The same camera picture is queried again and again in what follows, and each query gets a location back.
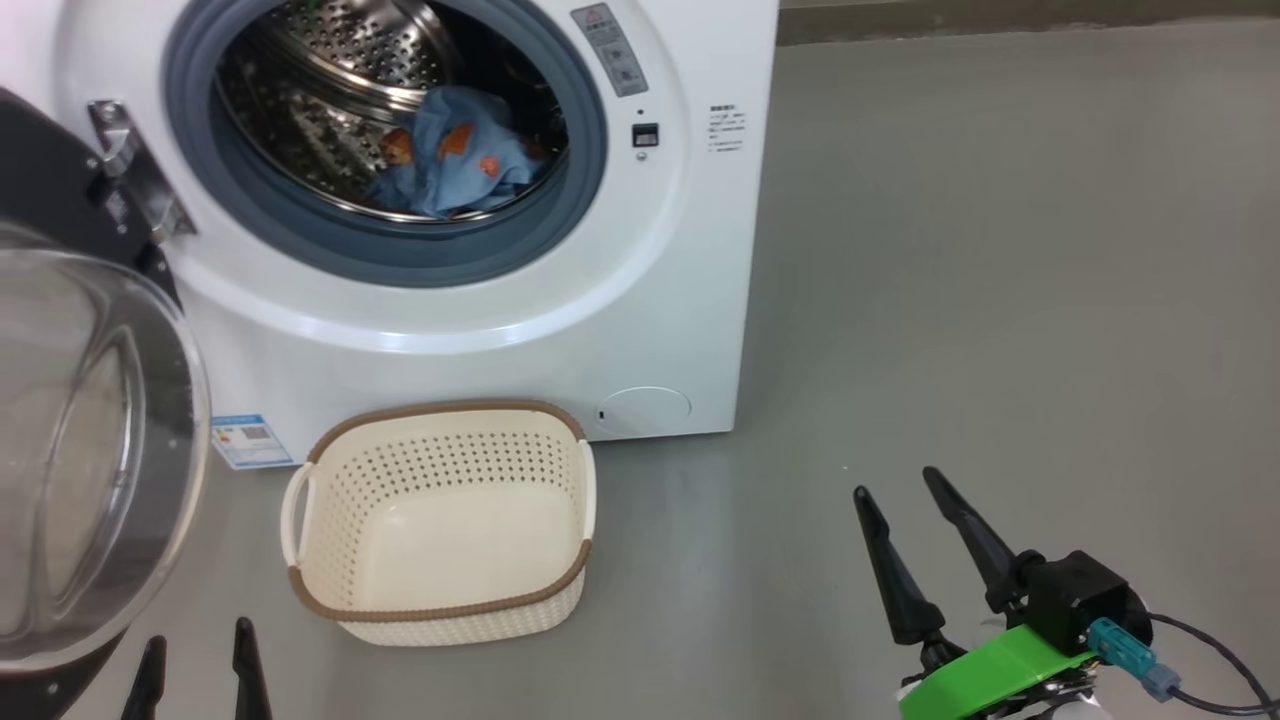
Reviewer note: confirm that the white front-load washing machine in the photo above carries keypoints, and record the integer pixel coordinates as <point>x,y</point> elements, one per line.
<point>650,260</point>

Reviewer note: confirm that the stainless steel washing machine drum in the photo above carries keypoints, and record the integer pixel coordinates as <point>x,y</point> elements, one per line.
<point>320,110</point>

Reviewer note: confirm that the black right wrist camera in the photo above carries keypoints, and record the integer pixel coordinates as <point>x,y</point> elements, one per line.
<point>1080,595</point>

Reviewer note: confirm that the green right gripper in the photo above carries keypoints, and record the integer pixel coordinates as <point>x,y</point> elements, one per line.
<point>990,675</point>

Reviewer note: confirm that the blue orange-print garment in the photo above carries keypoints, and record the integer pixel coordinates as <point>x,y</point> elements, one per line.
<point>470,115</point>
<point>450,190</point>

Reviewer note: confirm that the blue energy label sticker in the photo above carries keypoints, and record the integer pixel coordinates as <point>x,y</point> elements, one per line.
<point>250,442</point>

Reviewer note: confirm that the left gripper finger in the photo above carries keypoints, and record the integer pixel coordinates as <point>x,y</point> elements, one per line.
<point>148,690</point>
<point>250,680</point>

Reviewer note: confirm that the teal right camera connector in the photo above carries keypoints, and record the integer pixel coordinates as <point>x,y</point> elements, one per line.
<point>1130,655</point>

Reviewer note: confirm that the metal door hinge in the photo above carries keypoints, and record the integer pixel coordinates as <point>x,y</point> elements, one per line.
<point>140,170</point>

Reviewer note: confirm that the cream perforated laundry basket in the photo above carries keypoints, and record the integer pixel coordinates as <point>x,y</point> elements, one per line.
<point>450,540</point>

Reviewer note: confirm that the round white filter cover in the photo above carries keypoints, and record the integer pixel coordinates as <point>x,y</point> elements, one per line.
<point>645,410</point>

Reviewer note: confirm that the black round glass washer door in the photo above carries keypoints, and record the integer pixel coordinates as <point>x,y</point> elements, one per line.
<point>100,450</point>

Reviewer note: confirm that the grey warning sticker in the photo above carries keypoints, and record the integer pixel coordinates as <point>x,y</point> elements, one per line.
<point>610,50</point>

